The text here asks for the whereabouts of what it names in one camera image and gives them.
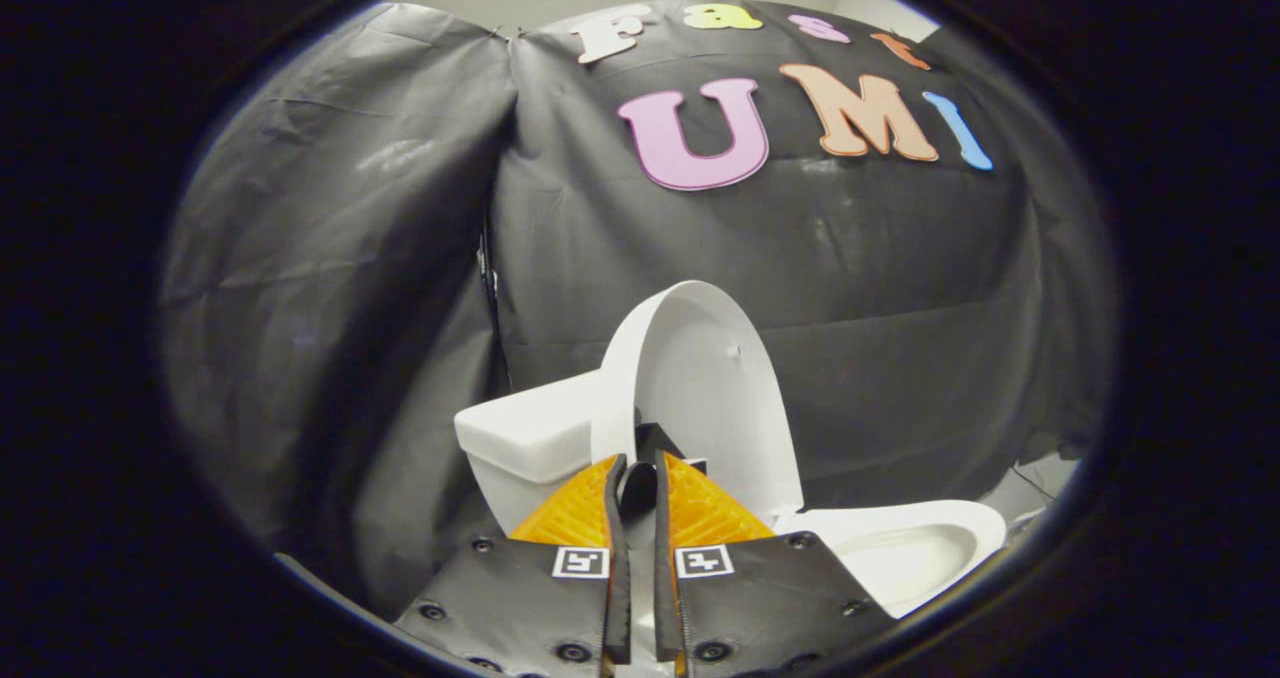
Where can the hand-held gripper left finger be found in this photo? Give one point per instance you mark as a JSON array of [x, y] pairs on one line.
[[617, 578]]

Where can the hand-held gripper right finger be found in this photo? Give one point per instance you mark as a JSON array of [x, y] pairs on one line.
[[666, 578]]

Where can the white toilet lid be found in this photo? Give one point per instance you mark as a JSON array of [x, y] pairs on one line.
[[710, 388]]

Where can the white toilet with tank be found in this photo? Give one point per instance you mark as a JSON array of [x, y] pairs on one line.
[[540, 438]]

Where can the black backdrop cloth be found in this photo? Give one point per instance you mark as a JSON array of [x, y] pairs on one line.
[[850, 278]]

